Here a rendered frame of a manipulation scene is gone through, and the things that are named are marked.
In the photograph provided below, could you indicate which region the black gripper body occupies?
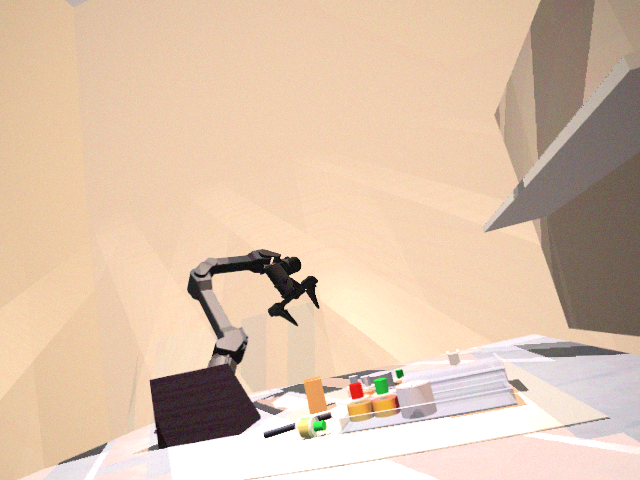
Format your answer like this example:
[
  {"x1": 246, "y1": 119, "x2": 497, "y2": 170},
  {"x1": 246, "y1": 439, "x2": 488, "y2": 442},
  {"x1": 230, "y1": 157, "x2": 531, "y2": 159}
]
[{"x1": 268, "y1": 274, "x2": 319, "y2": 317}]

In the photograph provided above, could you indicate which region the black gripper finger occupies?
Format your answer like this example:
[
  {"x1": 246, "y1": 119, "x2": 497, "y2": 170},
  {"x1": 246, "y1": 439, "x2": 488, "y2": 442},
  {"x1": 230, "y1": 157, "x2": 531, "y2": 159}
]
[
  {"x1": 275, "y1": 309, "x2": 298, "y2": 326},
  {"x1": 305, "y1": 285, "x2": 320, "y2": 309}
]

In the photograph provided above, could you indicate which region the dark grey rod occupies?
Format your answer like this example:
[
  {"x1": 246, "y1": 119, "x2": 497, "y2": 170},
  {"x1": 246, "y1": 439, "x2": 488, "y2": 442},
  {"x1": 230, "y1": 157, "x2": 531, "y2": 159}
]
[{"x1": 263, "y1": 412, "x2": 332, "y2": 438}]

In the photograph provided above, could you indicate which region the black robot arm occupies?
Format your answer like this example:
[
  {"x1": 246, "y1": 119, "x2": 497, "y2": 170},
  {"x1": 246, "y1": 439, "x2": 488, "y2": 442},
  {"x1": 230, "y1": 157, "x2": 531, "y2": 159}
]
[{"x1": 187, "y1": 249, "x2": 301, "y2": 374}]

